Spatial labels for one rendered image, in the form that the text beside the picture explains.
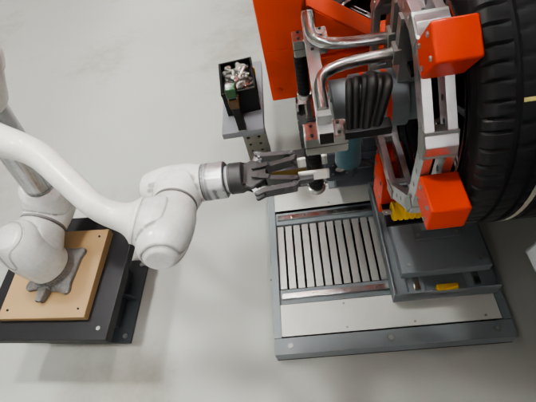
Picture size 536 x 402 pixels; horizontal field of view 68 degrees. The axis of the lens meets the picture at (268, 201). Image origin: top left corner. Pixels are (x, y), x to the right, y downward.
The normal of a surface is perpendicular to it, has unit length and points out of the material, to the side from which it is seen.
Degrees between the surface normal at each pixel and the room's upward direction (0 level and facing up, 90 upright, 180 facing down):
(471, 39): 35
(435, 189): 0
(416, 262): 0
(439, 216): 90
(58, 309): 1
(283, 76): 90
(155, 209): 20
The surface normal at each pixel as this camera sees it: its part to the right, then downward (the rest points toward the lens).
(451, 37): -0.11, 0.01
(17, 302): -0.18, -0.54
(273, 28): 0.04, 0.82
